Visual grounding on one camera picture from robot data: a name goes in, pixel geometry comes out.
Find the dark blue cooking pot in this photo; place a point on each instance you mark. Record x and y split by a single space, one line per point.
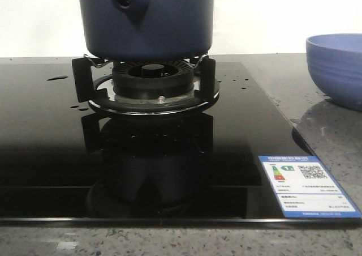
147 30

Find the light blue ceramic bowl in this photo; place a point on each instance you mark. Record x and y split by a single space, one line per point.
334 64

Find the black pot support grate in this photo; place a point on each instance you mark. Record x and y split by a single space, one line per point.
100 95

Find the black gas burner head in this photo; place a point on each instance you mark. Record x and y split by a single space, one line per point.
138 80

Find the black glass gas cooktop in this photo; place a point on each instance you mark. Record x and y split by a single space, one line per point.
62 163

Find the blue energy label sticker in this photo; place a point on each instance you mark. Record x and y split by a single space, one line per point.
305 189

